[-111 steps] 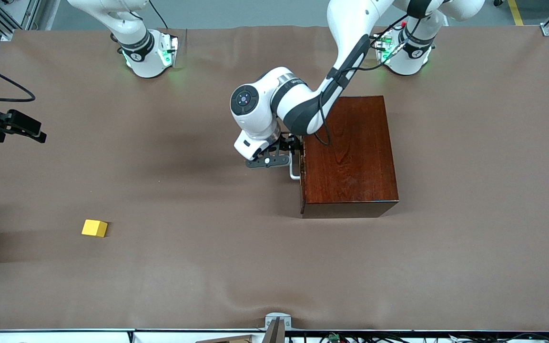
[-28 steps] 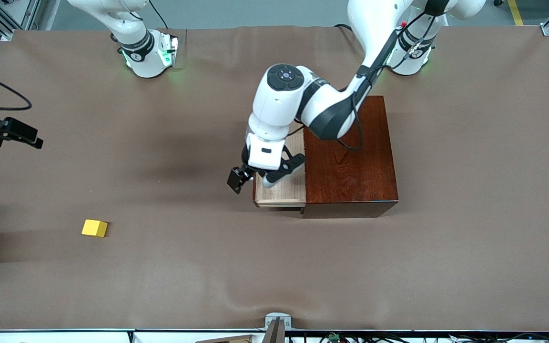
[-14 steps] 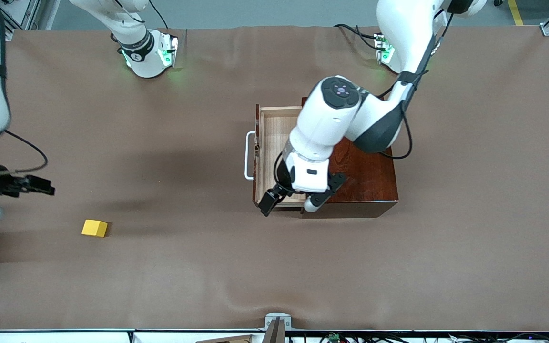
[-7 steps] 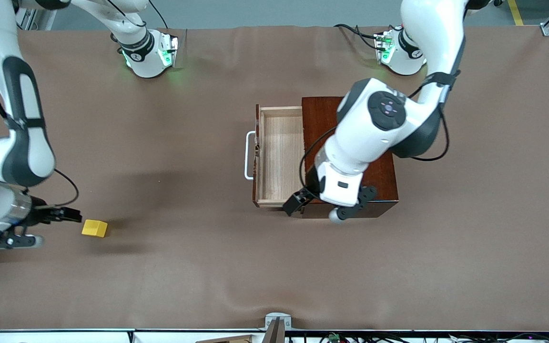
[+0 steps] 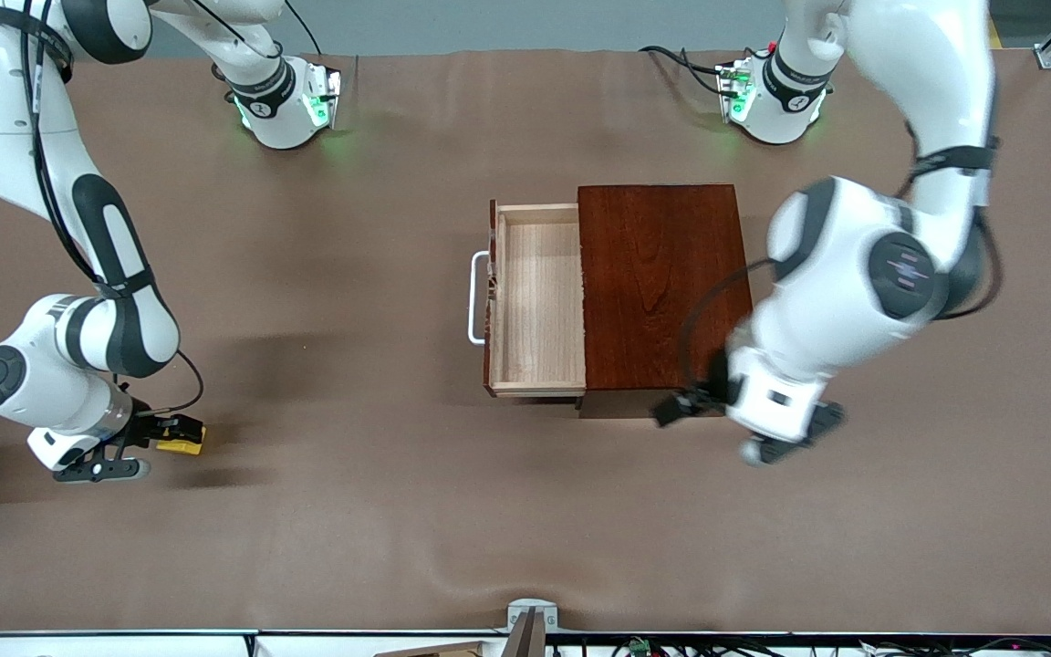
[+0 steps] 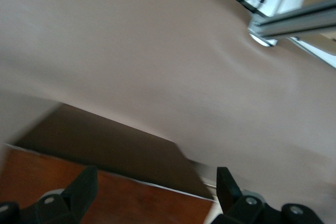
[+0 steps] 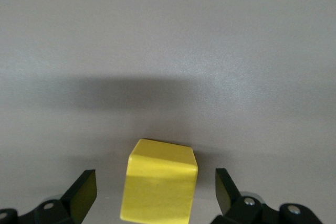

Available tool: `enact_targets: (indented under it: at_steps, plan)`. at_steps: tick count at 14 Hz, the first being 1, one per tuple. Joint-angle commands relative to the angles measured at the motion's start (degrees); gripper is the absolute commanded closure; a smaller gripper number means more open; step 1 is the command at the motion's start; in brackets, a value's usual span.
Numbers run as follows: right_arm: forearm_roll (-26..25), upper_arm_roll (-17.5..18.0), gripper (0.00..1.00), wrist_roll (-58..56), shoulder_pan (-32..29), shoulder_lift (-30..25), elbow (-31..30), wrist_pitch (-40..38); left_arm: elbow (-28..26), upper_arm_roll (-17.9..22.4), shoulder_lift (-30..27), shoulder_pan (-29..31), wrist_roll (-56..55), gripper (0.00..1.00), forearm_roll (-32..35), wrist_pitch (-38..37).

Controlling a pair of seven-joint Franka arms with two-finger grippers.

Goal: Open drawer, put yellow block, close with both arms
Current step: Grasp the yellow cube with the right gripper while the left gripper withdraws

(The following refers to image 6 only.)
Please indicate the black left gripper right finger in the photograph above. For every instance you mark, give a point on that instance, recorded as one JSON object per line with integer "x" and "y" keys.
{"x": 236, "y": 208}

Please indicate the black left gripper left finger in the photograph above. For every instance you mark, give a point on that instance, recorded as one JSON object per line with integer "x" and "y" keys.
{"x": 71, "y": 203}

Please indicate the dark red wooden cabinet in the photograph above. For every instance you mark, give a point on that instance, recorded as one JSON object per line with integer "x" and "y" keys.
{"x": 52, "y": 176}

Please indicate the brown table cloth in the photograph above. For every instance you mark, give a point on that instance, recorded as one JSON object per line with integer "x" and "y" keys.
{"x": 131, "y": 51}

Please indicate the grey metal bracket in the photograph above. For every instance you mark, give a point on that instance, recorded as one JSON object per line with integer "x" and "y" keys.
{"x": 261, "y": 41}

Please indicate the white table edge rail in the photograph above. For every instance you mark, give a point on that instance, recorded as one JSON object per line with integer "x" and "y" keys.
{"x": 320, "y": 54}

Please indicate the aluminium camera post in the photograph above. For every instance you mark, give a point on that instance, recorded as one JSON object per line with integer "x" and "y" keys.
{"x": 302, "y": 22}

